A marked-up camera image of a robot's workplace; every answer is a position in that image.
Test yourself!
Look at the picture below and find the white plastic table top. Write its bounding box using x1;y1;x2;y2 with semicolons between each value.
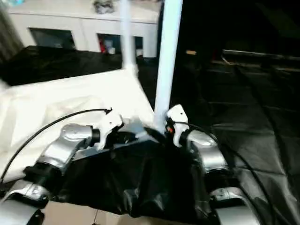
0;67;157;184

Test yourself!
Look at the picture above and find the black flat board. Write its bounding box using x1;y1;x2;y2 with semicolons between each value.
222;49;300;59

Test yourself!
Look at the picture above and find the white sideboard cabinet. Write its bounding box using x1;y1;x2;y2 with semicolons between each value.
8;0;163;59

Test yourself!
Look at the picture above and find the dark glittery ornament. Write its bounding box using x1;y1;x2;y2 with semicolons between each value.
93;0;116;15

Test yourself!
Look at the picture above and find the grey curtain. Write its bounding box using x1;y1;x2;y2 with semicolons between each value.
0;4;24;62

